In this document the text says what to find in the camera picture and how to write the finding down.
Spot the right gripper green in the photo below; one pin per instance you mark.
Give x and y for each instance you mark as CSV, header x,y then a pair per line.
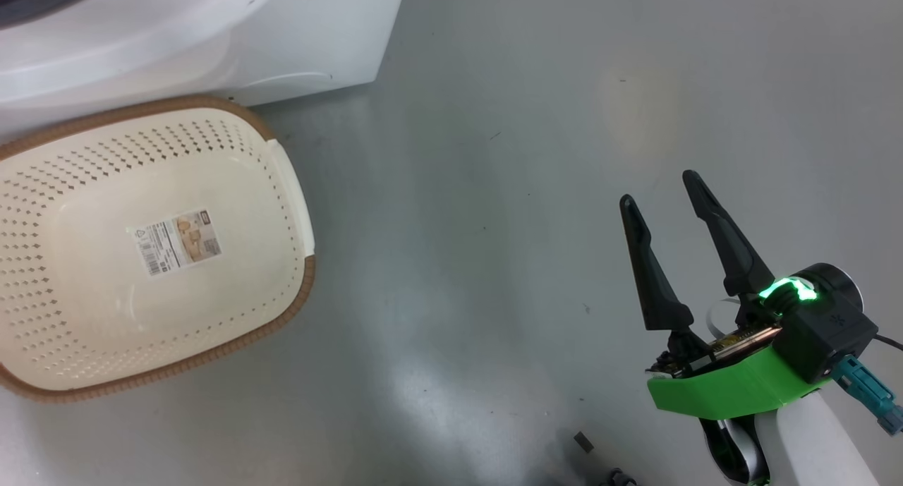
x,y
734,387

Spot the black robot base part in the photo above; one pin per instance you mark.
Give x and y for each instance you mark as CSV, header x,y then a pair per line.
x,y
622,478

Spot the white washing machine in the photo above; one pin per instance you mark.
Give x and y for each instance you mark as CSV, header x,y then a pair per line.
x,y
317,34

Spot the basket product sticker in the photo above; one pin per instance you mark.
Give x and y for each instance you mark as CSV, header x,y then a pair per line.
x,y
175,242

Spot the cream perforated laundry basket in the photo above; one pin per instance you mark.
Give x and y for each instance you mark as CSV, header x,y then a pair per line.
x,y
141,317

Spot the small dark floor scrap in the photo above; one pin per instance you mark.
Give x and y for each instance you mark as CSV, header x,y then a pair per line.
x,y
583,441

